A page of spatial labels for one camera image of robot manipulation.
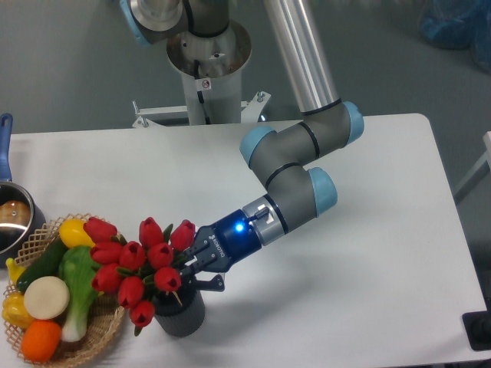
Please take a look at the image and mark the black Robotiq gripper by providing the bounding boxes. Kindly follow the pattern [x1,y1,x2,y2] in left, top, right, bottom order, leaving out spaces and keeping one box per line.
[179,209,265,292]

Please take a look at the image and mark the red tulip bouquet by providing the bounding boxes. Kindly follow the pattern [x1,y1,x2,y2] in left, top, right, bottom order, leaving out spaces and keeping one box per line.
[84,217,196,335]

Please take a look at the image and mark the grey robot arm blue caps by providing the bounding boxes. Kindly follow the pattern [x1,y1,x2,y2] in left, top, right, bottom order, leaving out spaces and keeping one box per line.
[120,1,364,291]

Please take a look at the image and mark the dark grey ribbed vase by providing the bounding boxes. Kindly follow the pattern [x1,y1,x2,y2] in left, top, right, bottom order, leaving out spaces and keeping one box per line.
[153,285,206,337]

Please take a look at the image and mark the woven wicker basket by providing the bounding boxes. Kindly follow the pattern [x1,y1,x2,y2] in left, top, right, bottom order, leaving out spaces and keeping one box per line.
[1,213,124,367]

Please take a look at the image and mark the green bok choy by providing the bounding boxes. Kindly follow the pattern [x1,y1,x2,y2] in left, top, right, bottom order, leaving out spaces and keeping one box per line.
[58,245,99,343]

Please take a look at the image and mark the yellow squash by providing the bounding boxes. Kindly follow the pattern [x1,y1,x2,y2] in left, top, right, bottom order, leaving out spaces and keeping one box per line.
[58,218,94,248]

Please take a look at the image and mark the dark green cucumber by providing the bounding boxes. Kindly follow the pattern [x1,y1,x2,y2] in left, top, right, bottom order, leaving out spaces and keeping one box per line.
[15,238,68,293]

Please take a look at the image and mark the orange fruit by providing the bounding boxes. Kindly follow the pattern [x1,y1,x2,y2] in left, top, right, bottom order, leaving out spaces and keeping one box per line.
[21,320,61,363]

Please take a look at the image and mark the yellow banana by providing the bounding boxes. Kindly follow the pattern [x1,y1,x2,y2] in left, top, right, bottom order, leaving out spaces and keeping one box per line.
[5,258,25,284]

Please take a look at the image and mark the yellow bell pepper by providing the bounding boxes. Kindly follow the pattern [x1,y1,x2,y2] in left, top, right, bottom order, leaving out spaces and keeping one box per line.
[2,291,35,329]

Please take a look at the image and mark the black device at table edge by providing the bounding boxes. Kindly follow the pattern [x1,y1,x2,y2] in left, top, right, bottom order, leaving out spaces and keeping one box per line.
[462,311,490,351]

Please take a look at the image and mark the blue plastic bag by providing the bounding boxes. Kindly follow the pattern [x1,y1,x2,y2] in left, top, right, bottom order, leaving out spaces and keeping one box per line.
[417,1,490,73]

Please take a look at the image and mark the blue handled saucepan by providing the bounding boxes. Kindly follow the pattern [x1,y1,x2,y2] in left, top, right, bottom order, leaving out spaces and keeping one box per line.
[1,113,45,268]

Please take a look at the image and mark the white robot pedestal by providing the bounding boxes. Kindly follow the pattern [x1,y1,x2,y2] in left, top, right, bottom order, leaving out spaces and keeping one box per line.
[133,20,271,127]

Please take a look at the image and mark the white metal frame right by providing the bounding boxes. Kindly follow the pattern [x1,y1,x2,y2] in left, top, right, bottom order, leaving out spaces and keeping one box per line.
[453,131,490,205]

